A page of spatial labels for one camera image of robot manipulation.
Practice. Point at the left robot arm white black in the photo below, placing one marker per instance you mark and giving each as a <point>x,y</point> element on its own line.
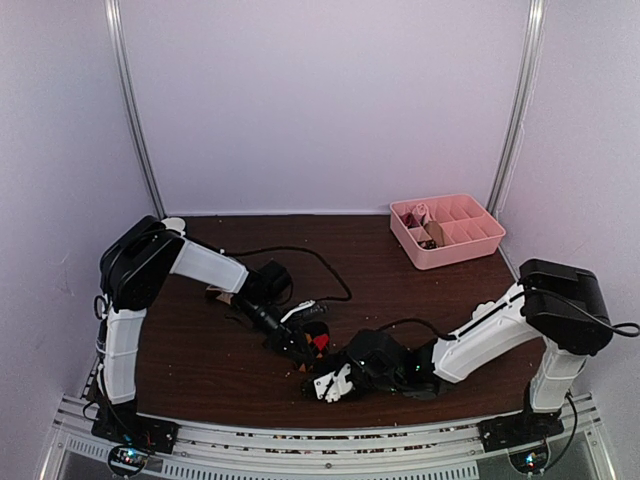
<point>133,271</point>

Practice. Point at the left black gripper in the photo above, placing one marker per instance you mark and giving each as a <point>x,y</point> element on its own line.
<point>283,337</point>

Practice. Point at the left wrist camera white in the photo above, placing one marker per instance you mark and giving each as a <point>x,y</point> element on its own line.
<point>304,311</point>

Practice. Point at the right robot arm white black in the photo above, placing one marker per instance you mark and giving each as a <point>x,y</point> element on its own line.
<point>560,304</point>

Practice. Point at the rolled socks in box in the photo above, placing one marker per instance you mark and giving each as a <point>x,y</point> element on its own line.
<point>427,232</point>

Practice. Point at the dark bowl white inside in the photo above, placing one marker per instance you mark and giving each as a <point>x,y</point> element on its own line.
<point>176,224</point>

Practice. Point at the argyle black red orange sock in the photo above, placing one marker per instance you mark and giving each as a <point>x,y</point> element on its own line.
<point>310,343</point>

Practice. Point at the right aluminium frame post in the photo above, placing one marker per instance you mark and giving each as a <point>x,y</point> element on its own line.
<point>522,96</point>

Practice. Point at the left aluminium frame post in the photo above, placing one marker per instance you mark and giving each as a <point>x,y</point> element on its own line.
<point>117,36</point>

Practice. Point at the pink divided organizer box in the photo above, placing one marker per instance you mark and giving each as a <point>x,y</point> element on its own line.
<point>470,231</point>

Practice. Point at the aluminium frame post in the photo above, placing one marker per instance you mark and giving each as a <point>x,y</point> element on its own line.
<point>117,36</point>
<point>522,96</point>

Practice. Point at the striped beige green sock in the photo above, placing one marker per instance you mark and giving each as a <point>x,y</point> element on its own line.
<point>215,294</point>

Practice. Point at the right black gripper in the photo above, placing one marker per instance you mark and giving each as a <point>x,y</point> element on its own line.
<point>338,365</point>

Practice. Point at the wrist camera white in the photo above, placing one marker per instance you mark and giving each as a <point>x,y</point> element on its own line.
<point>304,311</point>
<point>333,386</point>

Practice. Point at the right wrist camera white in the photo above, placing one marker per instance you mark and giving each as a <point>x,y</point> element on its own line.
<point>333,386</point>

